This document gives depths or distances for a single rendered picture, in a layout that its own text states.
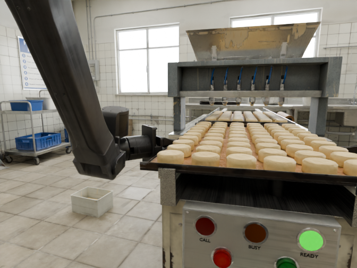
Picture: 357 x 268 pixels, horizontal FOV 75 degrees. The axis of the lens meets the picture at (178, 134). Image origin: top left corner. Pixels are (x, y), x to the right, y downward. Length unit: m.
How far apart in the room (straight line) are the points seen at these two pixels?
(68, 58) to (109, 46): 5.04
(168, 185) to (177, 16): 4.50
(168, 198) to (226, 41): 0.87
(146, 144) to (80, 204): 1.78
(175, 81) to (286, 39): 0.51
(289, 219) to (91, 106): 0.35
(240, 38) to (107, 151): 0.87
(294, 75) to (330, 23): 3.40
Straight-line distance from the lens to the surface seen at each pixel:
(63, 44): 0.32
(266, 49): 1.17
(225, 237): 0.43
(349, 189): 0.44
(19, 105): 4.16
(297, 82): 1.20
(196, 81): 1.19
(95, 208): 2.20
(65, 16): 0.32
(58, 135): 4.51
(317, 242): 0.44
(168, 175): 0.39
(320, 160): 0.45
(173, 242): 0.49
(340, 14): 4.63
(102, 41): 5.47
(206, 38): 1.16
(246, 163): 0.40
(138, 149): 0.55
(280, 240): 0.43
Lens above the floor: 1.03
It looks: 9 degrees down
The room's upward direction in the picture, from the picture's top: straight up
